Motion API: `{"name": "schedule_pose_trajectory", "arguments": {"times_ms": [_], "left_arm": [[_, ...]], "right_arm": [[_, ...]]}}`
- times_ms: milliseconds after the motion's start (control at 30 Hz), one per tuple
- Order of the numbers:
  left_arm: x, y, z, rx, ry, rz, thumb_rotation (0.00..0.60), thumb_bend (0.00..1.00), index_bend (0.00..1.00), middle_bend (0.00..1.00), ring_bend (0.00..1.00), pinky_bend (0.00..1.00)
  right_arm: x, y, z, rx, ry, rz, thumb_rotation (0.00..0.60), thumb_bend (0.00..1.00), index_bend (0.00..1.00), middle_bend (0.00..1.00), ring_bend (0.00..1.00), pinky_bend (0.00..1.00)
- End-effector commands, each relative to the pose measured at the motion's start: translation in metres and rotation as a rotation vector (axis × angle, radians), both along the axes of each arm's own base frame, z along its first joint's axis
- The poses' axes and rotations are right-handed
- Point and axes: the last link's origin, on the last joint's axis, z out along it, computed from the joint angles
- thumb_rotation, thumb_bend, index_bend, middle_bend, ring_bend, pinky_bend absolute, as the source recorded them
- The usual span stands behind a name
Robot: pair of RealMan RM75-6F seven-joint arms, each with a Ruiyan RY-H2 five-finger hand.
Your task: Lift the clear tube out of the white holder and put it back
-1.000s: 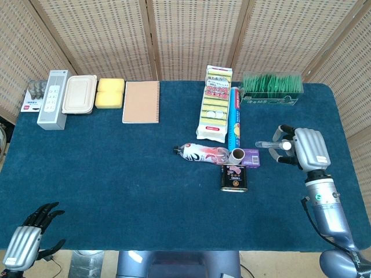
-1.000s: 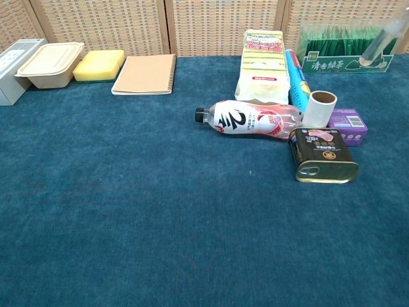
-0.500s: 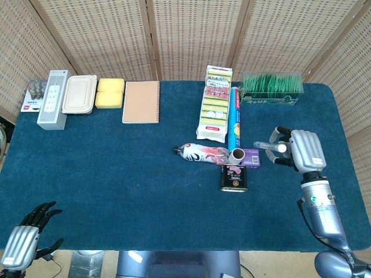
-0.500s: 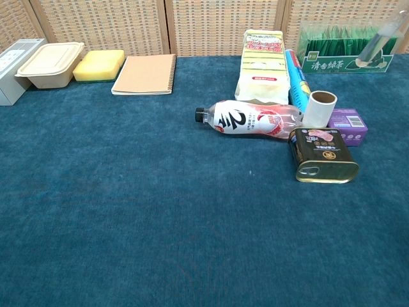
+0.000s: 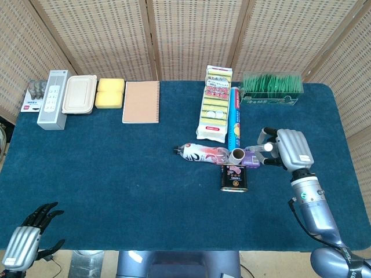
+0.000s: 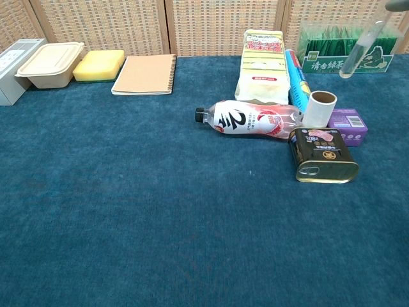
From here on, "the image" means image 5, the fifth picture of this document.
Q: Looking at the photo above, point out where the blue cling film box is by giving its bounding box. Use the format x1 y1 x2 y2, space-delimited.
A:
228 86 242 153

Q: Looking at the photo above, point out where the yellow green sponge pack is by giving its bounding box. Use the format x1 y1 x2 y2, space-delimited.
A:
195 64 234 143

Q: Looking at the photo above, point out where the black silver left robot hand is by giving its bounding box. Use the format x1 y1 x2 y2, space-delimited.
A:
1 202 66 272

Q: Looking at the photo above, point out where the kraft spiral notebook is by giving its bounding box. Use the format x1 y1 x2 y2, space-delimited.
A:
122 81 161 125

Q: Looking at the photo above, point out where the clear plastic bag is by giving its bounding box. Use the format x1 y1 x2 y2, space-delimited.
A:
0 115 9 163

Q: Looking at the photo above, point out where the blue table cloth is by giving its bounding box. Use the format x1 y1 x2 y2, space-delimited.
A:
0 80 371 252

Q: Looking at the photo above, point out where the beige lidded food container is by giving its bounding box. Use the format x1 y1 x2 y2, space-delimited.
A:
61 74 98 115

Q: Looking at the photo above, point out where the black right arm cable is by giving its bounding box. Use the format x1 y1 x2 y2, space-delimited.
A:
288 198 350 250

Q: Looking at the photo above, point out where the battery blister pack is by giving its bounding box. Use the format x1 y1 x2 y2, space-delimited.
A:
20 80 49 113

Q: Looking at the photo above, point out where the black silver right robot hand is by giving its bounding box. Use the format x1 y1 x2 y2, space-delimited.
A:
256 126 315 174

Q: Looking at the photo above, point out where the red white plastic drink bottle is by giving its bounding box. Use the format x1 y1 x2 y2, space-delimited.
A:
173 141 231 166

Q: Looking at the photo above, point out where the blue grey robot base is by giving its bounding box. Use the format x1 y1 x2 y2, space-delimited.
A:
116 250 242 278

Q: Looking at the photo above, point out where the clear box of green packets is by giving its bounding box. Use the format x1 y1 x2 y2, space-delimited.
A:
240 71 304 105

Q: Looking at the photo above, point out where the small purple box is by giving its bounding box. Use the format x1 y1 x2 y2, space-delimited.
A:
241 148 261 169

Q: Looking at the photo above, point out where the white lint roller roll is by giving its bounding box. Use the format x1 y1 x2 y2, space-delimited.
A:
228 148 246 165

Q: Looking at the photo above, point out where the clear white-capped test tube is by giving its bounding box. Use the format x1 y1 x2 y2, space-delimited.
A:
245 143 274 153

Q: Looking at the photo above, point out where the yellow sponge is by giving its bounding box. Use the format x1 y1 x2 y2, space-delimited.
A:
97 78 125 94
94 91 124 109

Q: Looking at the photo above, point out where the black adapter with cable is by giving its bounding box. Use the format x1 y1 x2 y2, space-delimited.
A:
42 252 63 278

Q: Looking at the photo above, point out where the white power strip box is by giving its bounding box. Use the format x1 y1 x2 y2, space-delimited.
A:
37 69 72 131

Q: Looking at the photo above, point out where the wicker folding screen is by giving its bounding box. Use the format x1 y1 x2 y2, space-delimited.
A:
0 0 371 221

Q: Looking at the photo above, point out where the dark luncheon meat can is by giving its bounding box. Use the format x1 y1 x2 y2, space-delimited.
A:
220 163 249 192

